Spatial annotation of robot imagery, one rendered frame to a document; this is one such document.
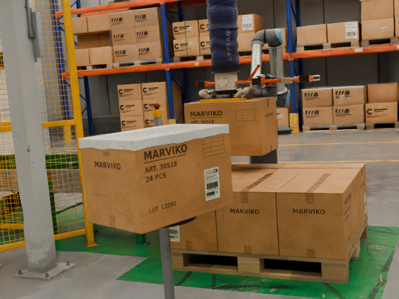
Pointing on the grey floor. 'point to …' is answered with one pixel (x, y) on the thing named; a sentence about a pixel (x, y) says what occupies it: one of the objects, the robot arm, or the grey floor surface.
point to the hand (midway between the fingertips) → (261, 81)
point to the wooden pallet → (330, 273)
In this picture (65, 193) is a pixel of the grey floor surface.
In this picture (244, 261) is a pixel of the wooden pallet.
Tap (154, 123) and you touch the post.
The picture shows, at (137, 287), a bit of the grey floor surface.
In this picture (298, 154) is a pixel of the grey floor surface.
